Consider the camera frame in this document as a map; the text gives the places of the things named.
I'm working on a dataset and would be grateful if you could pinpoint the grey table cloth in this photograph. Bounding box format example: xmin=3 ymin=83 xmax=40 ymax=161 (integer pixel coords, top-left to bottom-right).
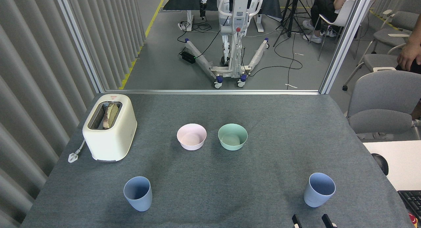
xmin=20 ymin=93 xmax=415 ymax=228

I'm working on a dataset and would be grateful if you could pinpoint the person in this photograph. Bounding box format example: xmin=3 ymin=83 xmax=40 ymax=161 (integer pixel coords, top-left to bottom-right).
xmin=303 ymin=0 xmax=359 ymax=44
xmin=396 ymin=11 xmax=421 ymax=74

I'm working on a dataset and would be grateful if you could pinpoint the white chair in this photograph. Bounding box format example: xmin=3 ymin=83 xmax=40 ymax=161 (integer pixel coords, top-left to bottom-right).
xmin=309 ymin=0 xmax=375 ymax=61

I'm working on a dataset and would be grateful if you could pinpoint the black floor cable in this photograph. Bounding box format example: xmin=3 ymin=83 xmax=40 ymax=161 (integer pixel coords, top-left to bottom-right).
xmin=242 ymin=34 xmax=303 ymax=90

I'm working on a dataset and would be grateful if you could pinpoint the toasted bread slice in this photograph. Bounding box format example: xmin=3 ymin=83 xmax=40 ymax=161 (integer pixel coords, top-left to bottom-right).
xmin=103 ymin=103 xmax=119 ymax=129

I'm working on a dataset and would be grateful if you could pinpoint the black tripod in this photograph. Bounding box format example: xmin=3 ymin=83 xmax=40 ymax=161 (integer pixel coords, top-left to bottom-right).
xmin=273 ymin=0 xmax=313 ymax=48

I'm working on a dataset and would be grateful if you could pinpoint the blue plastic cup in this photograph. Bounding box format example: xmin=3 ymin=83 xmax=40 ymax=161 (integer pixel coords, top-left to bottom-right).
xmin=303 ymin=172 xmax=336 ymax=208
xmin=123 ymin=176 xmax=153 ymax=212

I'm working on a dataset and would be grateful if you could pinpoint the green bowl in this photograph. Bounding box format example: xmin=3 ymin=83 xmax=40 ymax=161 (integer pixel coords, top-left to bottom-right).
xmin=218 ymin=124 xmax=248 ymax=151

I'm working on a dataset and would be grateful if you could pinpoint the silver frame post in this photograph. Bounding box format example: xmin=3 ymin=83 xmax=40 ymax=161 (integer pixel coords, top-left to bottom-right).
xmin=319 ymin=0 xmax=375 ymax=95
xmin=54 ymin=0 xmax=106 ymax=94

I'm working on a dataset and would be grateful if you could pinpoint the cream white toaster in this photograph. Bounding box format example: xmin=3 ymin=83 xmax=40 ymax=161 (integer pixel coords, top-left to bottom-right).
xmin=82 ymin=94 xmax=137 ymax=162

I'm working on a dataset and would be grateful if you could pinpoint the grey office chair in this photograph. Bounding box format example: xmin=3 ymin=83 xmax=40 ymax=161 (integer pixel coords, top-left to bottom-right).
xmin=342 ymin=37 xmax=406 ymax=91
xmin=347 ymin=70 xmax=421 ymax=141
xmin=372 ymin=10 xmax=421 ymax=54

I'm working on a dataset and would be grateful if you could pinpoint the black computer mouse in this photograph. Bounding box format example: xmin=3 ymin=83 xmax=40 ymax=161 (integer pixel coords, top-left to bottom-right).
xmin=372 ymin=153 xmax=389 ymax=176

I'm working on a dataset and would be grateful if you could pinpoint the black keyboard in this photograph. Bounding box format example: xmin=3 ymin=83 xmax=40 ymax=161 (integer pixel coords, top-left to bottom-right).
xmin=397 ymin=190 xmax=421 ymax=220

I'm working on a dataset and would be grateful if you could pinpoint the white power cord with plug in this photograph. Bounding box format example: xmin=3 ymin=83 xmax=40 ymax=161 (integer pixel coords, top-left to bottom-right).
xmin=68 ymin=139 xmax=87 ymax=163

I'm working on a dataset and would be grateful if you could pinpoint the pink bowl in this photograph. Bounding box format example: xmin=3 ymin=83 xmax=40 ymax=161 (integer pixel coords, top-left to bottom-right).
xmin=177 ymin=124 xmax=207 ymax=151

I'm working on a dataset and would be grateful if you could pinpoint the white stand on wheels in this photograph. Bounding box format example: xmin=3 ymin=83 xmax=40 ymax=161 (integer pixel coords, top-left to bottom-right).
xmin=184 ymin=0 xmax=270 ymax=89

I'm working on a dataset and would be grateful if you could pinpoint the red yellow object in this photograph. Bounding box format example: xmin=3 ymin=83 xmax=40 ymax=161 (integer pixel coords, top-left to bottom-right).
xmin=408 ymin=212 xmax=421 ymax=228

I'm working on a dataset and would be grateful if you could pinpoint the black power box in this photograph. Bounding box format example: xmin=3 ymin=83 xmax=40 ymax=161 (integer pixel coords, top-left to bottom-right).
xmin=179 ymin=51 xmax=196 ymax=64

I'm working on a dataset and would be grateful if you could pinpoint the silver frame rail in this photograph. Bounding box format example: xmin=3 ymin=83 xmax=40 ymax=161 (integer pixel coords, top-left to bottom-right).
xmin=105 ymin=89 xmax=321 ymax=96

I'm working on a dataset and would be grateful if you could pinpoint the white desk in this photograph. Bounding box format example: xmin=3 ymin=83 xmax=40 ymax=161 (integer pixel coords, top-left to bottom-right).
xmin=362 ymin=140 xmax=421 ymax=191

